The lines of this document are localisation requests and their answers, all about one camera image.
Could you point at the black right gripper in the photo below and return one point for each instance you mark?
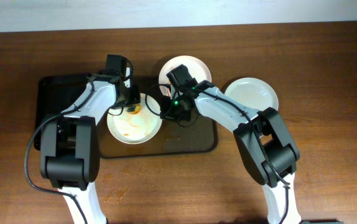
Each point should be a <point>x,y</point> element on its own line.
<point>168,109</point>

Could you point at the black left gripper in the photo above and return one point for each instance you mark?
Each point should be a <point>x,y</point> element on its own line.
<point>132,101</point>

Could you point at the orange green sponge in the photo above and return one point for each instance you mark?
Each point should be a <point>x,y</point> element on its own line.
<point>134,109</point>

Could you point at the white plate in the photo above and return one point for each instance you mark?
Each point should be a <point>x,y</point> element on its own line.
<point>196,68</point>
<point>253,95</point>
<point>133,128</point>

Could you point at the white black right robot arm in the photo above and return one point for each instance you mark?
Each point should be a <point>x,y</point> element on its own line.
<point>266,147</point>

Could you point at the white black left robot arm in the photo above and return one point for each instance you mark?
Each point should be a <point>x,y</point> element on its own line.
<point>73,174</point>

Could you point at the dark brown serving tray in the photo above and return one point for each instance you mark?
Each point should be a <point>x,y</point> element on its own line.
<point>199,136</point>

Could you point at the black rectangular sponge tray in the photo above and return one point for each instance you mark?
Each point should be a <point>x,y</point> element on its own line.
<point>71,97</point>

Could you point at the white plate back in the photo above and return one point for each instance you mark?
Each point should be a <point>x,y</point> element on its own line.
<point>196,68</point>

